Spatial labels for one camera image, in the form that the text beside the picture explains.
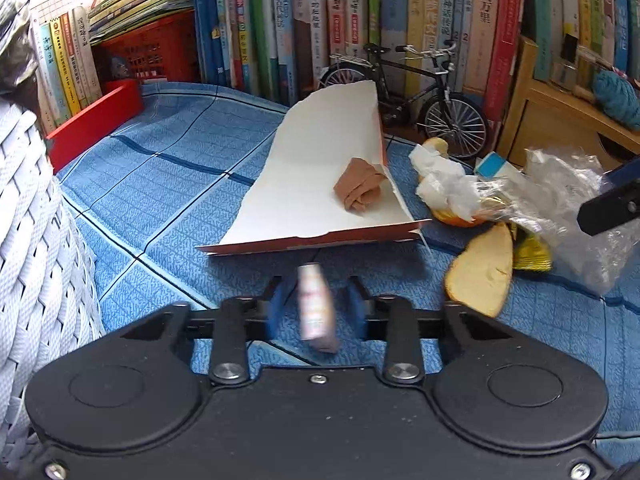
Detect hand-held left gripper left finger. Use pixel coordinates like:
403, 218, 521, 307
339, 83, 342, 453
120, 275, 293, 387

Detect blue white small carton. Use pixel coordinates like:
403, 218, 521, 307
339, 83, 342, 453
474, 152, 523, 181

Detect clear plastic bag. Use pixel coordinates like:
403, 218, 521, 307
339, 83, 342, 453
500, 147, 640, 297

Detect wooden drawer box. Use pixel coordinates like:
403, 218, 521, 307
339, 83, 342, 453
495, 35, 640, 171

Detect blue yarn ball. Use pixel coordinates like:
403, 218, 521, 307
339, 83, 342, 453
592, 70, 640, 132

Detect long row of upright books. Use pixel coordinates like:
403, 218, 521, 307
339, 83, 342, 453
192, 0, 640, 122

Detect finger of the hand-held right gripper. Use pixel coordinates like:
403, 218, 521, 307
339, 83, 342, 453
576, 157, 640, 236

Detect small pink white packet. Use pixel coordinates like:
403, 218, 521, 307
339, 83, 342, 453
297, 262, 341, 353

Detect red tray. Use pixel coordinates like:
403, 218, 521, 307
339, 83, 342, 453
45, 80, 146, 173

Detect white and orange cardboard sheet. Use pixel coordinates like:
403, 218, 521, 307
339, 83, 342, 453
195, 80, 433, 259

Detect yellowish peel piece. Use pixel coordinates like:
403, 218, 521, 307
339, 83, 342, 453
422, 137, 450, 159

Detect white tissue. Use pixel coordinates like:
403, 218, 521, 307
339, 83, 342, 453
409, 147, 483, 221

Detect black model bicycle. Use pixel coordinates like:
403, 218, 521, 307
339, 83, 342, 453
318, 42, 488, 156

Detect yellow foil wrapper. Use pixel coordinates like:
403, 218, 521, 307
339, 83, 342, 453
510, 222, 553, 272

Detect small dark-capped bottle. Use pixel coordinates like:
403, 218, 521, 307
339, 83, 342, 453
557, 30, 582, 66

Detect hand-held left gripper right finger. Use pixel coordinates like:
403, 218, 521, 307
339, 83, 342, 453
345, 277, 518, 387

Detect short row of small books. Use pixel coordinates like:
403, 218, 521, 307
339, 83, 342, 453
32, 7, 104, 129

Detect large orange peel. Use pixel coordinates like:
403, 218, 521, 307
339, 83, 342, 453
445, 222, 515, 318

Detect brown paper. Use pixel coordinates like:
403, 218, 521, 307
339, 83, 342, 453
333, 157, 387, 213

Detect blue checked mat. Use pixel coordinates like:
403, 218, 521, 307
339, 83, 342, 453
55, 82, 640, 453

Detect red plastic crate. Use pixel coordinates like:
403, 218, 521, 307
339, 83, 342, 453
92, 10, 202, 87

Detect white woven wastebasket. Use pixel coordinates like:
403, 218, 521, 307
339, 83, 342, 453
0, 100, 107, 441

